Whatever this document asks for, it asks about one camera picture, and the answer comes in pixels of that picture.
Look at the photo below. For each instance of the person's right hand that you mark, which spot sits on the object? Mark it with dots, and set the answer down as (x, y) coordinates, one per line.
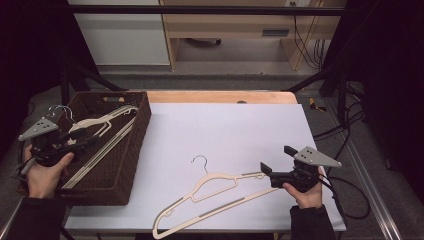
(308, 199)

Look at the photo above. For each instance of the light wooden desk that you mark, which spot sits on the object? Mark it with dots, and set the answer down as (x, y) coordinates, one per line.
(233, 23)

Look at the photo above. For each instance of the black metal stand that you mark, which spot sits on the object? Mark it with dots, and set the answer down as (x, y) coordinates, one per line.
(341, 96)
(65, 83)

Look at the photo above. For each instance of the yellow black tool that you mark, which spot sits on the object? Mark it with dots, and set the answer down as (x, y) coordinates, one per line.
(315, 105)

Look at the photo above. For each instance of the brown woven basket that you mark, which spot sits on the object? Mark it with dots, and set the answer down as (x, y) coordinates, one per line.
(126, 160)

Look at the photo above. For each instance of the beige wooden clothes hanger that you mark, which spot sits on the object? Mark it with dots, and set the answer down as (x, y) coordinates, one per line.
(90, 124)
(213, 176)

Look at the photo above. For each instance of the black curtain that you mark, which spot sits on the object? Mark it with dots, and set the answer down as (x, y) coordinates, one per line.
(393, 83)
(26, 66)

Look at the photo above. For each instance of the white cabinet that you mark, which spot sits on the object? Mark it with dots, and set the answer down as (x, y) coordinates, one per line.
(123, 43)

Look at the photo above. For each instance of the black horizontal frame bar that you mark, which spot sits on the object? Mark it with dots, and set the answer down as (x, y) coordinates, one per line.
(200, 10)

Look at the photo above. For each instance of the person's left hand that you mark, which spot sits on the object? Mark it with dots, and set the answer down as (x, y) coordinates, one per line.
(43, 180)

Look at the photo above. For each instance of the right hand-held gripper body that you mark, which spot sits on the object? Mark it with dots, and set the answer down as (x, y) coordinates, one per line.
(300, 176)

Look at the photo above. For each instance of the white table sheet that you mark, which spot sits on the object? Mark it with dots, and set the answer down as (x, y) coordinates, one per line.
(216, 133)

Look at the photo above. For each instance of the aluminium floor rail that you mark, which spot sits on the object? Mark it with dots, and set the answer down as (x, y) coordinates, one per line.
(376, 206)

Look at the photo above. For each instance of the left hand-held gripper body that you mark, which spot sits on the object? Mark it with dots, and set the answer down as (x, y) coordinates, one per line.
(40, 128)

